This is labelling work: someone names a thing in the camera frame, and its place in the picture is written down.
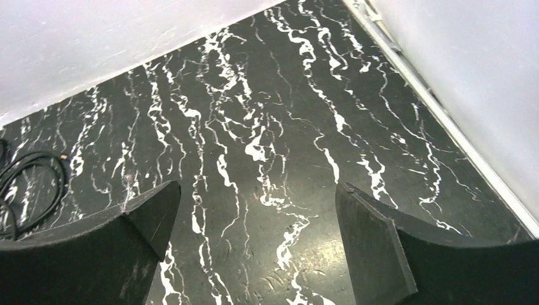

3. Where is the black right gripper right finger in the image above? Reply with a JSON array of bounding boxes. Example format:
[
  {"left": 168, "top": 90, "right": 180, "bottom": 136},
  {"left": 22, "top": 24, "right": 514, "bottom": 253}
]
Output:
[{"left": 335, "top": 182, "right": 538, "bottom": 304}]

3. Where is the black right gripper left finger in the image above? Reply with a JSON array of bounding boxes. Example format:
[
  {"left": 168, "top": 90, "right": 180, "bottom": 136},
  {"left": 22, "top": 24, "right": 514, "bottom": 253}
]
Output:
[{"left": 1, "top": 180, "right": 181, "bottom": 304}]

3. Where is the black coiled cable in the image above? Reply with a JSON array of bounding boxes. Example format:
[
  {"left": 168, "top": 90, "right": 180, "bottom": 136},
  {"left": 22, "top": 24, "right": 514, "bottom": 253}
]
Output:
[{"left": 0, "top": 139, "right": 68, "bottom": 241}]

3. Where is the aluminium table edge rail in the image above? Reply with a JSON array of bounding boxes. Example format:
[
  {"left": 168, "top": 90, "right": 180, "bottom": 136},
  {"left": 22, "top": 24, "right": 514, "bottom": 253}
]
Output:
[{"left": 344, "top": 1, "right": 538, "bottom": 239}]

